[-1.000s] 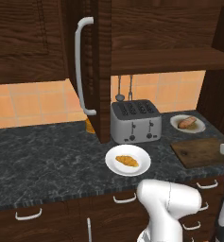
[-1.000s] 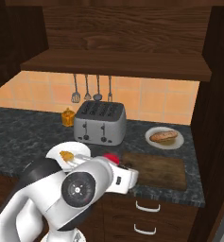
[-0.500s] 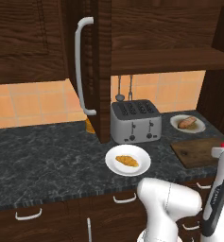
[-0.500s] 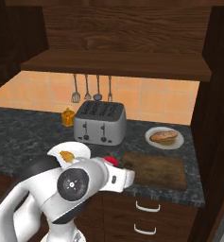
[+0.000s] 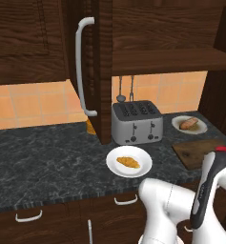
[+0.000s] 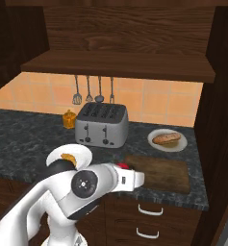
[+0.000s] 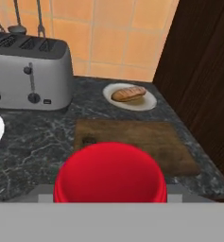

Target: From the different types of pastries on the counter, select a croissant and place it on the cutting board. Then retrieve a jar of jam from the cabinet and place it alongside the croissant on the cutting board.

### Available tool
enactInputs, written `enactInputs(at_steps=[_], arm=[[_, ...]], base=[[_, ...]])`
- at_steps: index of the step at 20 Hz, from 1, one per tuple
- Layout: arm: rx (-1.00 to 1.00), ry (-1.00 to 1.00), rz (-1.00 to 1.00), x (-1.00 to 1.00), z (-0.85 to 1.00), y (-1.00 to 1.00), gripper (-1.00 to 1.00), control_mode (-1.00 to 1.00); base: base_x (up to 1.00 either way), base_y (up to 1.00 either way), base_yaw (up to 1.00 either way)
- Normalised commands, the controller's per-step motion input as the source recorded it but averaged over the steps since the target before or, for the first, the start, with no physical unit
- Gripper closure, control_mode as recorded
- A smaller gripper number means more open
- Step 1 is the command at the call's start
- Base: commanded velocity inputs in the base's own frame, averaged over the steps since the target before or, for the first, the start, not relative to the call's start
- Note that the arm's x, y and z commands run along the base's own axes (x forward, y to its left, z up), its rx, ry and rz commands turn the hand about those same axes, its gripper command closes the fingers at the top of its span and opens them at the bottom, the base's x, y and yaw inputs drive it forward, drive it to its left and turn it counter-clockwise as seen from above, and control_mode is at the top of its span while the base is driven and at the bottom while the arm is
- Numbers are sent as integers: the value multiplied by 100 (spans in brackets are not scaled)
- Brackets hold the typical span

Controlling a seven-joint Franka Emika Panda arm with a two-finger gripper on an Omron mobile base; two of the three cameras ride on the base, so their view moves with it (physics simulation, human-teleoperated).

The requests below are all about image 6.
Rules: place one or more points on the golden croissant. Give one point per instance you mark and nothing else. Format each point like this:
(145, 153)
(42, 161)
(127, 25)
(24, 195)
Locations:
(69, 158)

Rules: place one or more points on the hanging metal slotted spatula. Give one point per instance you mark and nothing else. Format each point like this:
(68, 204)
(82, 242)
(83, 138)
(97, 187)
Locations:
(77, 98)

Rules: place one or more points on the dark wooden corner cabinet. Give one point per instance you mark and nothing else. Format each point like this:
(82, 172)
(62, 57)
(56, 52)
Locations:
(12, 41)

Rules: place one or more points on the dark wooden wall cabinet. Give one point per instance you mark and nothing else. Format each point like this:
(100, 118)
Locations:
(125, 38)

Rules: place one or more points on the hanging metal whisk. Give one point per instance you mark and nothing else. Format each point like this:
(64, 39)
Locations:
(89, 97)

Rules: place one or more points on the white plate with baguette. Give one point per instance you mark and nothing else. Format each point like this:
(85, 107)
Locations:
(179, 145)

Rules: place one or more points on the orange jar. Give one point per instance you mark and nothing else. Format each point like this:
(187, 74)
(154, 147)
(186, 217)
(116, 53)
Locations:
(69, 120)

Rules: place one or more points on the brown baguette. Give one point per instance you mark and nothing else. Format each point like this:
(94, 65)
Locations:
(166, 138)

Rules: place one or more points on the hanging metal fork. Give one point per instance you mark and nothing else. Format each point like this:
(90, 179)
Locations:
(112, 94)

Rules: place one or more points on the tall dark wooden cabinet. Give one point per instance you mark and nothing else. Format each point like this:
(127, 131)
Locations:
(219, 128)

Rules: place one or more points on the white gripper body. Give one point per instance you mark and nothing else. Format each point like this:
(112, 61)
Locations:
(138, 180)

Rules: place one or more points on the dark wooden drawer front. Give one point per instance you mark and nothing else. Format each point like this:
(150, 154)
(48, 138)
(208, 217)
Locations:
(182, 213)
(176, 232)

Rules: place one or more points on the hanging metal ladle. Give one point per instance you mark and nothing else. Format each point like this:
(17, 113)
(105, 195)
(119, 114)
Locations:
(99, 98)

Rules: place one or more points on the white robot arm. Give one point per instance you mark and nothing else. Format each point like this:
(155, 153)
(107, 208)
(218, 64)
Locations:
(54, 195)

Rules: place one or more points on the wooden cutting board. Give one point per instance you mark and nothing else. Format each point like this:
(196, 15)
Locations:
(163, 174)

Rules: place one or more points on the white plate with croissant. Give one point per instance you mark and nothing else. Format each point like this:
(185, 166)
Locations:
(83, 155)

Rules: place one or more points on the silver four-slot toaster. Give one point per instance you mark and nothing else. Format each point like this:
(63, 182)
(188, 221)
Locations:
(101, 128)

